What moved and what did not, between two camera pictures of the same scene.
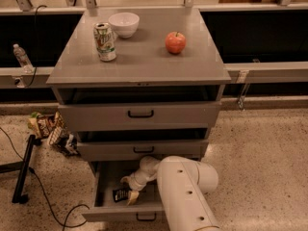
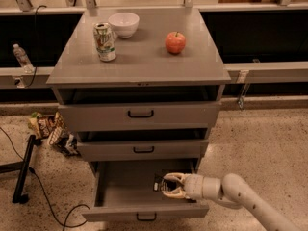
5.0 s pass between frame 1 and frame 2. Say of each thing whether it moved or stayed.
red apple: stayed
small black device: moved
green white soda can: stayed
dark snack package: stayed
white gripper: moved
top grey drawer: stayed
